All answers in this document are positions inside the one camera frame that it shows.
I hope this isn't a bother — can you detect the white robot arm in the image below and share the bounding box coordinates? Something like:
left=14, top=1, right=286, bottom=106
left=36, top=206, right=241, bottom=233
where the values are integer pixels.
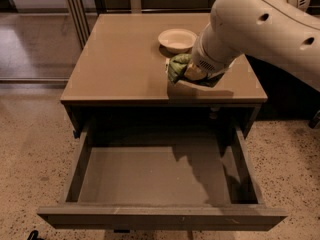
left=192, top=0, right=320, bottom=91

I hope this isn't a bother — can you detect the open grey top drawer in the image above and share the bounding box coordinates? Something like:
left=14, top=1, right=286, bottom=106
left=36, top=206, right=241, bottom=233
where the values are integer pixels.
left=37, top=121, right=287, bottom=231

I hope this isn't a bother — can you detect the white paper bowl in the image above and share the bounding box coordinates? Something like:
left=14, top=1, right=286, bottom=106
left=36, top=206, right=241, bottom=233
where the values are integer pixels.
left=158, top=29, right=197, bottom=54

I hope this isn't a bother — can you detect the grey cabinet counter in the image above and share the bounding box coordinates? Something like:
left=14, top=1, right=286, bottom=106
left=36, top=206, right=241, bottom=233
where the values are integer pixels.
left=61, top=13, right=267, bottom=134

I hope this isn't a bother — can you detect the green jalapeno chip bag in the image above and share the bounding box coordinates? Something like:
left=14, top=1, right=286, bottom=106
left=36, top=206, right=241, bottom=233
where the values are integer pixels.
left=165, top=53, right=226, bottom=88

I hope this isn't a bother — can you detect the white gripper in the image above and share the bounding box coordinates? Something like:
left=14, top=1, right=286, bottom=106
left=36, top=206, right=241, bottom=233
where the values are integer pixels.
left=184, top=33, right=235, bottom=81

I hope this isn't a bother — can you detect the metal frame railing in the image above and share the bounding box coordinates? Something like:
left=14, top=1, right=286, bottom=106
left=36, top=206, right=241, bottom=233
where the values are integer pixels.
left=61, top=0, right=320, bottom=48

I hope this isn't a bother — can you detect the black object on floor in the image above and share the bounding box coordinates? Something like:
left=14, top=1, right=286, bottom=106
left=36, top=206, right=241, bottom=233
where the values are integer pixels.
left=27, top=230, right=44, bottom=240

